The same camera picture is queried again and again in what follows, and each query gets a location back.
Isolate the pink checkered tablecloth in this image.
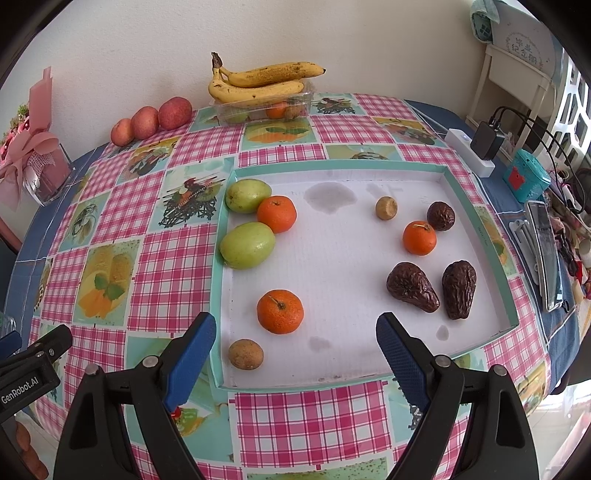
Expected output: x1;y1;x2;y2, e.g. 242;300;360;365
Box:
30;92;550;480

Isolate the white framed board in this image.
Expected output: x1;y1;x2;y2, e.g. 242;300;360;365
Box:
494;14;561;75

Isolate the green jujube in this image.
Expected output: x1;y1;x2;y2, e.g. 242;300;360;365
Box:
225;178;273;214
219;222;276;270

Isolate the dark brown wrinkled avocado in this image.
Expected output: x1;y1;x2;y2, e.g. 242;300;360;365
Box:
386;262;441;313
442;260;478;320

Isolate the teal patterned pouch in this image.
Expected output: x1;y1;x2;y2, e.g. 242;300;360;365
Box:
470;0;502;43

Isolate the small orange tangerine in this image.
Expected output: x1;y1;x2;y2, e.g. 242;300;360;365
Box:
402;220;437;256

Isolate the red apple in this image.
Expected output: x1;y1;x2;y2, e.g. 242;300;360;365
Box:
131;106;160;140
110;118;134;147
159;96;193;131

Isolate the black smartphone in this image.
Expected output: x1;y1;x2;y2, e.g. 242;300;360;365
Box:
526;200;566;312

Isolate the white chair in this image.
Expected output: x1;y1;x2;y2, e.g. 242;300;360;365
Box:
464;44;555;148

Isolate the teal toy device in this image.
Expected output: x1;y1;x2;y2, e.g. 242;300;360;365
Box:
502;148;551;203

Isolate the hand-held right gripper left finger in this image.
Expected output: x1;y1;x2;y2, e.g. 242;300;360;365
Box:
53;311;218;480

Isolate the clear plastic container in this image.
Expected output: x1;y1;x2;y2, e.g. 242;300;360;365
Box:
210;80;317;126

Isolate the white lattice frame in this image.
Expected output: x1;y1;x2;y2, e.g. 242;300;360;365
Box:
554;46;591;158

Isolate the clear square vase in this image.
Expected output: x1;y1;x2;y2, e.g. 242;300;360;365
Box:
23;143;75;207

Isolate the black charger adapter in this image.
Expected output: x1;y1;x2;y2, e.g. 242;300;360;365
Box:
471;121;504;160

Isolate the white tray with teal rim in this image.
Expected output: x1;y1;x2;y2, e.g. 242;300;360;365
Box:
210;164;519;393

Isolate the yellow banana bunch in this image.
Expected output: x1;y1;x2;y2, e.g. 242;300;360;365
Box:
208;52;327;103

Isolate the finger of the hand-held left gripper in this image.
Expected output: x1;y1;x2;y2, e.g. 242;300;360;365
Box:
0;330;23;358
0;325;74;370

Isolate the pink flower bouquet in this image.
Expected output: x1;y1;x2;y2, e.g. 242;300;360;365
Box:
0;67;63;213

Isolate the small dark wrinkled fruit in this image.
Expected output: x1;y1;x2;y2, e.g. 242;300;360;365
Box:
426;202;456;232

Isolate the small tan round fruit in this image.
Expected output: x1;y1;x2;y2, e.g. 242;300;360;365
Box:
228;339;265;371
374;196;399;221

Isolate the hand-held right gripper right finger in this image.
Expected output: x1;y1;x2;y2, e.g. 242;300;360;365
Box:
375;311;541;480

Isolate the white power strip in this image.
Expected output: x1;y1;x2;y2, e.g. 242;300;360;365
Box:
445;129;497;178

